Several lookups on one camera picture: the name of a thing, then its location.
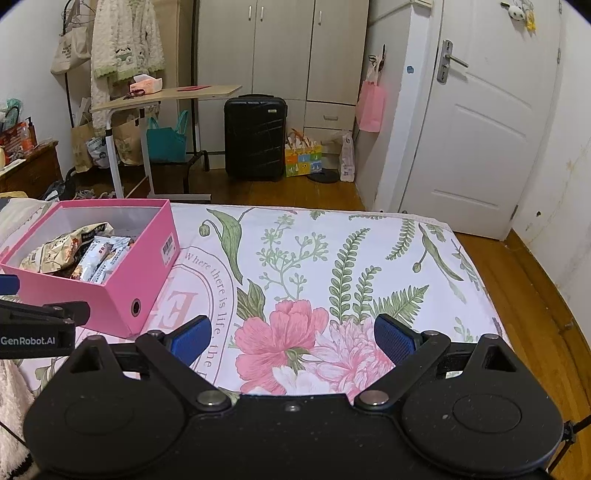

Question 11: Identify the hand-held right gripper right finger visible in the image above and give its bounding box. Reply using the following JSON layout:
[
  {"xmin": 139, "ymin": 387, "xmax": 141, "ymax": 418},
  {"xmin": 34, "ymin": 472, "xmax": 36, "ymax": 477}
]
[{"xmin": 353, "ymin": 313, "xmax": 520, "ymax": 411}]

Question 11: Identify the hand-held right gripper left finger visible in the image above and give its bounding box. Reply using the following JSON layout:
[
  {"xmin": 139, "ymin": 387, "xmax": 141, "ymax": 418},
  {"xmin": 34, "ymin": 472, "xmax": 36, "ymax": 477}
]
[{"xmin": 67, "ymin": 315, "xmax": 234, "ymax": 411}]

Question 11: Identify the pink cardboard box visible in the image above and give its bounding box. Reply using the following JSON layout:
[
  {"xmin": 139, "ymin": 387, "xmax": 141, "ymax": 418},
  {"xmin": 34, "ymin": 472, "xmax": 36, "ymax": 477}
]
[{"xmin": 0, "ymin": 198, "xmax": 181, "ymax": 338}]

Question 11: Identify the white fuzzy blanket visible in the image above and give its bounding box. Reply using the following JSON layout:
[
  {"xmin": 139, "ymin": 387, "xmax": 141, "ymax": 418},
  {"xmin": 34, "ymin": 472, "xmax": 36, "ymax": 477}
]
[{"xmin": 0, "ymin": 359, "xmax": 38, "ymax": 462}]

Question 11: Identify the black bag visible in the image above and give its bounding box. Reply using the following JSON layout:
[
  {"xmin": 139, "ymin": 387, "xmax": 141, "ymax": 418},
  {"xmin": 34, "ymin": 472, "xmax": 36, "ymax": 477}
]
[{"xmin": 45, "ymin": 168, "xmax": 77, "ymax": 202}]

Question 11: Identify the wooden nightstand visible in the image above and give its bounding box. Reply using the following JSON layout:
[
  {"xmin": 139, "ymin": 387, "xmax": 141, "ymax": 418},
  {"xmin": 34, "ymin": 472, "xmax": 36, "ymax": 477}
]
[{"xmin": 0, "ymin": 141, "xmax": 64, "ymax": 200}]

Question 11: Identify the pair of shoes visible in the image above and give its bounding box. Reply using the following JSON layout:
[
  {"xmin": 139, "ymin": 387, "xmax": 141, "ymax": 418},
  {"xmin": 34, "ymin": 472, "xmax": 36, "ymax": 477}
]
[{"xmin": 73, "ymin": 186, "xmax": 117, "ymax": 202}]

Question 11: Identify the red printed bag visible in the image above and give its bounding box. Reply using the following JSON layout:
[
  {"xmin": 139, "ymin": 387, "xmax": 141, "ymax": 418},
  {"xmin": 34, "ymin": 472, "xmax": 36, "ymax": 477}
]
[{"xmin": 0, "ymin": 120, "xmax": 34, "ymax": 158}]

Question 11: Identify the brown paper bag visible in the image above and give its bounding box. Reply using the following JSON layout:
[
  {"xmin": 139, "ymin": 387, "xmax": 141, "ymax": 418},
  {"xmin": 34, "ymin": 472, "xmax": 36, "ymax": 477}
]
[
  {"xmin": 113, "ymin": 115, "xmax": 144, "ymax": 166},
  {"xmin": 69, "ymin": 110, "xmax": 96, "ymax": 174}
]

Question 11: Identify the white printed plastic bag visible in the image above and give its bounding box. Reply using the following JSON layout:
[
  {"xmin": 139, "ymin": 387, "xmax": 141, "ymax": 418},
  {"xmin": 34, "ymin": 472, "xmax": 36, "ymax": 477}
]
[{"xmin": 86, "ymin": 137, "xmax": 112, "ymax": 169}]

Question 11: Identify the teal tote bag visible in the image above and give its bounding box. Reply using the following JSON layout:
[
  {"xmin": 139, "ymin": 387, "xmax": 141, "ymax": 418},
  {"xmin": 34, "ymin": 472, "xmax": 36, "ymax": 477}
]
[{"xmin": 146, "ymin": 110, "xmax": 189, "ymax": 164}]

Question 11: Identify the black tripod leg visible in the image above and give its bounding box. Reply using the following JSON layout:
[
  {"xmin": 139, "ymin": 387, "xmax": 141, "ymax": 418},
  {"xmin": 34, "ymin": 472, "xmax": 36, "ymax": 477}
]
[{"xmin": 547, "ymin": 414, "xmax": 591, "ymax": 477}]

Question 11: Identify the colourful gift bag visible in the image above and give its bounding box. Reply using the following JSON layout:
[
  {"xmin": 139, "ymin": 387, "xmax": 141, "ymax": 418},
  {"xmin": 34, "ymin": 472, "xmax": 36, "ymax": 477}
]
[{"xmin": 284, "ymin": 131, "xmax": 323, "ymax": 178}]

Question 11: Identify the black suitcase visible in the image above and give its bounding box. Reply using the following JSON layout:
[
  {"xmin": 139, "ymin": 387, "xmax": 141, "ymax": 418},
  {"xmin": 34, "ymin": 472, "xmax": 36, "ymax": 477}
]
[{"xmin": 224, "ymin": 94, "xmax": 288, "ymax": 182}]

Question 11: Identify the pink gift bag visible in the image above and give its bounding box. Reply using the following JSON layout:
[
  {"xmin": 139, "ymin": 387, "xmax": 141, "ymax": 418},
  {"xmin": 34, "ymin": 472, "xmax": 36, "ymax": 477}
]
[{"xmin": 355, "ymin": 80, "xmax": 387, "ymax": 134}]

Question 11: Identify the white door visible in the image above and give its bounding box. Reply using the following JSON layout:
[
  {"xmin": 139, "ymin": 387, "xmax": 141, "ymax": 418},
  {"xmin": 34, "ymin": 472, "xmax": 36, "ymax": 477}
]
[{"xmin": 398, "ymin": 0, "xmax": 563, "ymax": 241}]

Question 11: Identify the canvas tote bag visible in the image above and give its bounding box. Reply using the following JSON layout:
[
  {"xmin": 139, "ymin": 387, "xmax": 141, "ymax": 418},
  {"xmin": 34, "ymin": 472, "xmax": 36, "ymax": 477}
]
[{"xmin": 50, "ymin": 23, "xmax": 91, "ymax": 76}]

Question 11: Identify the pink tissue box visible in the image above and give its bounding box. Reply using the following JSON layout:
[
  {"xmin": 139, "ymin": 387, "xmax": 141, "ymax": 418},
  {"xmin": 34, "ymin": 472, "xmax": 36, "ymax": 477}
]
[{"xmin": 129, "ymin": 73, "xmax": 164, "ymax": 95}]

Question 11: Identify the wooden rolling side table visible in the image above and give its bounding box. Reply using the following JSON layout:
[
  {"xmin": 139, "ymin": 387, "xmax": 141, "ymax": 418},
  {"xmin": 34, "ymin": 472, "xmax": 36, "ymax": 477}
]
[{"xmin": 89, "ymin": 84, "xmax": 243, "ymax": 204}]

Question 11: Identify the white wardrobe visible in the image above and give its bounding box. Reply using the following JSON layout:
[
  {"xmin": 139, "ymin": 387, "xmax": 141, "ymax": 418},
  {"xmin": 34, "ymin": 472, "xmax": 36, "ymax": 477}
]
[{"xmin": 194, "ymin": 0, "xmax": 371, "ymax": 140}]

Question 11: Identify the panda plush toy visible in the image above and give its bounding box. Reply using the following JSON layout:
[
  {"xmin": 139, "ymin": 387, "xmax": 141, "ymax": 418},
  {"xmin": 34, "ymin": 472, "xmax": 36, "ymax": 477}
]
[{"xmin": 501, "ymin": 0, "xmax": 539, "ymax": 33}]

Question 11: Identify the metal door handle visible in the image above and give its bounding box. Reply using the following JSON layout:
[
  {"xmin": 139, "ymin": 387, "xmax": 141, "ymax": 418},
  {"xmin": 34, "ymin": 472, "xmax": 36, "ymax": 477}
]
[{"xmin": 436, "ymin": 40, "xmax": 470, "ymax": 84}]

